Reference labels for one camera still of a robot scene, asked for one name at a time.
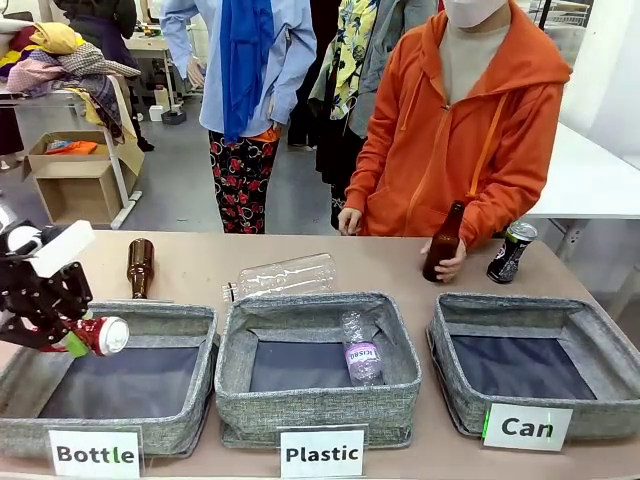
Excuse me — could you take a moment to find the black drink can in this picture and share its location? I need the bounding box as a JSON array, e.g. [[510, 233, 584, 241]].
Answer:
[[486, 220, 539, 285]]

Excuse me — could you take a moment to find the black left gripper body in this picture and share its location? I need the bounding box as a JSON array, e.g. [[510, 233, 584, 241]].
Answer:
[[0, 257, 64, 329]]

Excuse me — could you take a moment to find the open cardboard box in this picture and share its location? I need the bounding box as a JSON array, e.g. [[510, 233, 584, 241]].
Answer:
[[20, 130, 139, 226]]

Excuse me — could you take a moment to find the person's right hand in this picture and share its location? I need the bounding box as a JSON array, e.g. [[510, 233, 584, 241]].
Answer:
[[337, 206, 364, 237]]

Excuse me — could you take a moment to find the person's left hand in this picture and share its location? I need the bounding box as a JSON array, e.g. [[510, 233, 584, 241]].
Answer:
[[420, 238, 468, 284]]

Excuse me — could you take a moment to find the red drink can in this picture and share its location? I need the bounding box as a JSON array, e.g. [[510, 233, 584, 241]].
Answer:
[[67, 315, 131, 358]]

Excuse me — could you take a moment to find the large clear plastic bottle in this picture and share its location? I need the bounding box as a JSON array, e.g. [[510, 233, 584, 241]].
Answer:
[[221, 252, 338, 304]]

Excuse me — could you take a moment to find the person's orange hoodie body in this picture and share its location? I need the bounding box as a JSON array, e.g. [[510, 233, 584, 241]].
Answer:
[[343, 0, 573, 251]]

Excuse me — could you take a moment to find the white Plastic label sign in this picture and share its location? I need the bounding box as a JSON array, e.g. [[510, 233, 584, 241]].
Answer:
[[278, 424, 368, 480]]

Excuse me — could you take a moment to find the purple label plastic bottle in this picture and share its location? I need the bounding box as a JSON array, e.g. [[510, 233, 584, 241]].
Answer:
[[340, 310, 386, 388]]

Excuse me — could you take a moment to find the white clothes table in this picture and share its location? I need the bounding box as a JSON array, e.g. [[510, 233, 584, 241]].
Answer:
[[0, 74, 146, 231]]

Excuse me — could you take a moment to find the bystander in dark clothes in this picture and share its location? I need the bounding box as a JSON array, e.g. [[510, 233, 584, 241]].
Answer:
[[51, 0, 156, 153]]

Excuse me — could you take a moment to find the brown glass bottle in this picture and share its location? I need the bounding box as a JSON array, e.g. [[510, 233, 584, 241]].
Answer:
[[125, 237, 156, 300], [421, 200, 467, 284]]

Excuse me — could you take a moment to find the bystander in blue shirt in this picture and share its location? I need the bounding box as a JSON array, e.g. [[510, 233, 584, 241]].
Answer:
[[159, 0, 319, 235]]

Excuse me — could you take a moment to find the person's right forearm orange sleeve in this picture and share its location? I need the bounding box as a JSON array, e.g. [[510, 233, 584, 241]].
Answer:
[[343, 107, 401, 215]]

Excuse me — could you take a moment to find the white face mask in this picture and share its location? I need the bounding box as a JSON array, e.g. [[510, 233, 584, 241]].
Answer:
[[442, 0, 510, 29]]

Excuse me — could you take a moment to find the white Bottle label sign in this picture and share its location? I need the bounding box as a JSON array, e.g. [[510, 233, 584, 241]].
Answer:
[[47, 425, 143, 479]]

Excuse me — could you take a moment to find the person's left forearm orange sleeve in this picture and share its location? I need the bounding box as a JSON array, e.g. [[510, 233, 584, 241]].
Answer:
[[458, 139, 551, 251]]

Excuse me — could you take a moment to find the white Can label sign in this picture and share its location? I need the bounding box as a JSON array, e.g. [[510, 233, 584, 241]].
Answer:
[[480, 402, 575, 453]]

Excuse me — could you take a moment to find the pile of coloured clothes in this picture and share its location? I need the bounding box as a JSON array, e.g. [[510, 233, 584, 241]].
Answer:
[[0, 20, 142, 145]]

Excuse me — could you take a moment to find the orange cloth in box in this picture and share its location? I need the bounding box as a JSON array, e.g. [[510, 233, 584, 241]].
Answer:
[[45, 139, 100, 156]]

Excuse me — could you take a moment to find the white side table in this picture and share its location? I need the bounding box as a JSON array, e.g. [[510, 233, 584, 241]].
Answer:
[[519, 122, 640, 311]]

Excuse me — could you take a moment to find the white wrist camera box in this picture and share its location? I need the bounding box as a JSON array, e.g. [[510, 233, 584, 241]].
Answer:
[[28, 219, 97, 280]]

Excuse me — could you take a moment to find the bystander in floral shirt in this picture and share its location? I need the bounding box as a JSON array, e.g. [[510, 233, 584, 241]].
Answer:
[[307, 0, 441, 231]]

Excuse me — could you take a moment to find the grey fabric basket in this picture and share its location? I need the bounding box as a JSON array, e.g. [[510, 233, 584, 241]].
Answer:
[[214, 291, 423, 450], [425, 292, 640, 442], [0, 300, 221, 459]]

